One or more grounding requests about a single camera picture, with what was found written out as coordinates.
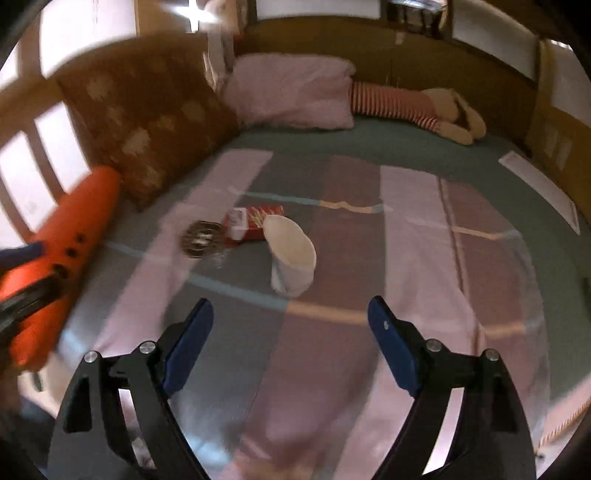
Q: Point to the red snack box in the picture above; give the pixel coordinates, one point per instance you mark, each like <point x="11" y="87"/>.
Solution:
<point x="251" y="222"/>

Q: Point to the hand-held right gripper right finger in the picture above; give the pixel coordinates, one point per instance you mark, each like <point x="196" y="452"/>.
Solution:
<point x="392" y="344"/>

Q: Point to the pink striped patchwork blanket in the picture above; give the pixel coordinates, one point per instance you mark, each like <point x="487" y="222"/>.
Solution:
<point x="323" y="300"/>

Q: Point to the wooden bed with green sheet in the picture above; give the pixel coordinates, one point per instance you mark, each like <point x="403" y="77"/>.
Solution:
<point x="415" y="138"/>

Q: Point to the brown patterned cushion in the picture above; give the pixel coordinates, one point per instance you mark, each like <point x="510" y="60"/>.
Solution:
<point x="147" y="120"/>

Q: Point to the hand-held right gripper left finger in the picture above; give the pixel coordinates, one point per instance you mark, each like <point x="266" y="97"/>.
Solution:
<point x="189" y="344"/>

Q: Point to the dark foil wrapper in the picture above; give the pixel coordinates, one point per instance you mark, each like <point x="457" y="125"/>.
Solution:
<point x="201" y="237"/>

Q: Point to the striped plush toy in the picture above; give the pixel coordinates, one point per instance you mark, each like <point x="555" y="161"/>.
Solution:
<point x="415" y="108"/>

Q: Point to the pink pillow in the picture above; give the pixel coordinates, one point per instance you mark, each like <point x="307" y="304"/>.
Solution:
<point x="293" y="92"/>

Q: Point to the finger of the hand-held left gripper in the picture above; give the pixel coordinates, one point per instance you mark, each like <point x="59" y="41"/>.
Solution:
<point x="23" y="254"/>
<point x="32" y="297"/>

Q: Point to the white paper cup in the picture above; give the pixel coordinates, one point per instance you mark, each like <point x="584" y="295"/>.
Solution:
<point x="293" y="256"/>

